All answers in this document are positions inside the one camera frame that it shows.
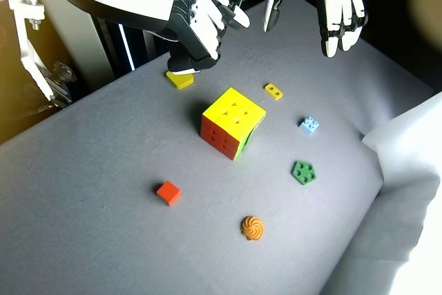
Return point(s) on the Rubik's cube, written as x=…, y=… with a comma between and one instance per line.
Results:
x=231, y=119

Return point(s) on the red cube block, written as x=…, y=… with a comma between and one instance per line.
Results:
x=168, y=192

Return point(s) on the yellow heart-shaped block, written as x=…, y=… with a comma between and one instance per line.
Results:
x=179, y=80

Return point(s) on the black stand column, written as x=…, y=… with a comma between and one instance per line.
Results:
x=114, y=46

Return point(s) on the yellow two-hole flat piece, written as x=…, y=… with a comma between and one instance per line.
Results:
x=273, y=92

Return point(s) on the light blue toy brick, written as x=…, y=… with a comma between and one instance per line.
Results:
x=309, y=126

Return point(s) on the black clamp knob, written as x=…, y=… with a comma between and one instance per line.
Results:
x=64, y=72

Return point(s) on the green pentagon piece with holes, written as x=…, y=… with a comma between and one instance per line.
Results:
x=304, y=172

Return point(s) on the orange swirl cookie toy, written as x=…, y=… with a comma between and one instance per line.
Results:
x=252, y=228

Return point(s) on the grey table cloth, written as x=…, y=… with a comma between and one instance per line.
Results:
x=103, y=239

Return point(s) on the white backdrop sheet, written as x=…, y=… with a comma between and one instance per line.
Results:
x=407, y=170

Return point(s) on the white metal bracket frame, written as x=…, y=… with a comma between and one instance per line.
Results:
x=24, y=32

